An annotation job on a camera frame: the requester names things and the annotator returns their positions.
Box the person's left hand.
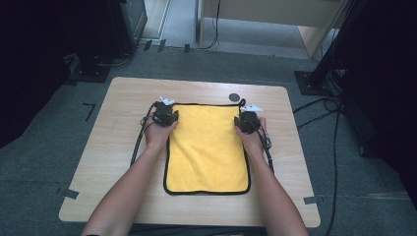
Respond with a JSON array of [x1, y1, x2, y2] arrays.
[[144, 112, 180, 149]]

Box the left hand-held gripper black cable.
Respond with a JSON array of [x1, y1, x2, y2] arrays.
[[130, 101, 159, 167]]

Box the thin black hanging cable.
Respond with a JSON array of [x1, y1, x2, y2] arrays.
[[198, 0, 221, 51]]

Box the right hand-held gripper black cable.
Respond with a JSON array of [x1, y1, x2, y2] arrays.
[[256, 123, 275, 174]]

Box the hand-held gripper black cable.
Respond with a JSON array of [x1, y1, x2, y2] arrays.
[[130, 101, 159, 167], [256, 123, 275, 174]]

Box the light wooden furniture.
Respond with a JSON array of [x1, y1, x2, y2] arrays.
[[198, 0, 349, 60]]

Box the dark cabinet with glass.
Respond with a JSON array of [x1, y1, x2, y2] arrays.
[[118, 0, 149, 50]]

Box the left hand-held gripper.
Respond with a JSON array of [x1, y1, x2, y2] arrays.
[[151, 95, 180, 128]]

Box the looped black floor cables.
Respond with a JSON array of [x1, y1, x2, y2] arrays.
[[292, 95, 343, 131]]

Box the slanted black stand with base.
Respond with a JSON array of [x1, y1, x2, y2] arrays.
[[293, 0, 372, 97]]

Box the yellow and grey towel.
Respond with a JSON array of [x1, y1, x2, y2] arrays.
[[162, 97, 252, 197]]

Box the black stand with base plate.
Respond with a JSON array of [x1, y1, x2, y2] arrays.
[[68, 0, 136, 84]]

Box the person's right hand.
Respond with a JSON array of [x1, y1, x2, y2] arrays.
[[233, 116, 268, 154]]

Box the long black floor cable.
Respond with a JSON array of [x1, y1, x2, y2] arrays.
[[324, 97, 342, 236]]

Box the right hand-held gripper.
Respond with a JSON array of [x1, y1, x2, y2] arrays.
[[233, 103, 265, 135]]

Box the dark curtain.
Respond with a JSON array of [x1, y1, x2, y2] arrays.
[[337, 0, 417, 210], [0, 0, 114, 150]]

